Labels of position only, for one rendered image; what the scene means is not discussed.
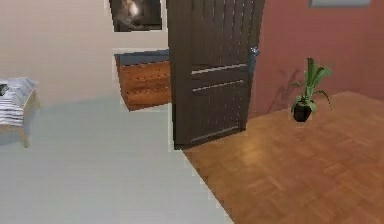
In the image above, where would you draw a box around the dark brown room door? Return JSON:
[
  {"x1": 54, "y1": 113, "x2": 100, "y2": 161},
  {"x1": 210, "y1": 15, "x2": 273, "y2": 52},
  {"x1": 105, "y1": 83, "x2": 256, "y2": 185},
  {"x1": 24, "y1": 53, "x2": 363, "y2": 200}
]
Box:
[{"x1": 166, "y1": 0, "x2": 266, "y2": 150}]

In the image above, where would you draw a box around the grey door handle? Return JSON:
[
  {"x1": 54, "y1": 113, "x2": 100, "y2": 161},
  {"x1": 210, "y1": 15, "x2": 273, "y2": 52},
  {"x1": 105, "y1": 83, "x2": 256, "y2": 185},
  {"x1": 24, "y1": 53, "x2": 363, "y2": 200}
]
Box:
[{"x1": 247, "y1": 46, "x2": 261, "y2": 75}]

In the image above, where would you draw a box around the grey framed wall picture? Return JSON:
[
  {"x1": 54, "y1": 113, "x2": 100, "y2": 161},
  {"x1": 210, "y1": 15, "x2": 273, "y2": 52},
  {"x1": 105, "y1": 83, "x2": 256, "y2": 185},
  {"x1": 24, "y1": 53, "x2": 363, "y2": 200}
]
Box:
[{"x1": 308, "y1": 0, "x2": 372, "y2": 9}]

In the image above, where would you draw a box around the green house plant black pot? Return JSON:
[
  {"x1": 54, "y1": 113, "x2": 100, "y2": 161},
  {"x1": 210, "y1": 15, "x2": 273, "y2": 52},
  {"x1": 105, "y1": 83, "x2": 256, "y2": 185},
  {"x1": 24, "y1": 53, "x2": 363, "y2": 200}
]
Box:
[{"x1": 288, "y1": 57, "x2": 333, "y2": 123}]

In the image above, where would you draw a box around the dark framed wall picture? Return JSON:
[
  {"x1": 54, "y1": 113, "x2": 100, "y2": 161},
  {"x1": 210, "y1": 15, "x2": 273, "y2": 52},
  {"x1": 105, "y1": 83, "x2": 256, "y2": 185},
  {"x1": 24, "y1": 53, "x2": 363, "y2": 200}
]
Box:
[{"x1": 108, "y1": 0, "x2": 164, "y2": 33}]

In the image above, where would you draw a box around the brown wooden chest grey top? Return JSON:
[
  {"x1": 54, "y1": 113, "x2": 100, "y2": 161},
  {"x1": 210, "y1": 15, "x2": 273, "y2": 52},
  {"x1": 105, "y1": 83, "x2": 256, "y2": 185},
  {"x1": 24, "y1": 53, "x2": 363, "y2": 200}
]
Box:
[{"x1": 113, "y1": 49, "x2": 173, "y2": 112}]

